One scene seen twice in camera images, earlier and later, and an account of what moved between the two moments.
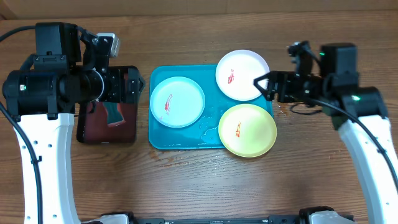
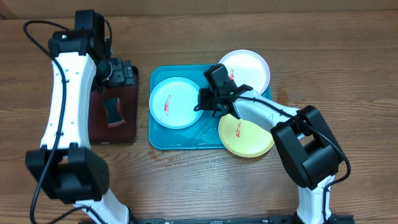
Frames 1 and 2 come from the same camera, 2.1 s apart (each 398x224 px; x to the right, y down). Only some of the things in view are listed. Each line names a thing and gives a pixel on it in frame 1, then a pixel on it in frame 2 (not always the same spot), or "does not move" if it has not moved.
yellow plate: [247, 130] does not move
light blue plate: [177, 102] does not move
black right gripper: [277, 87] → [203, 99]
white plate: [236, 72] does not move
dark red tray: [92, 117] does not move
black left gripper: [115, 84] → [124, 73]
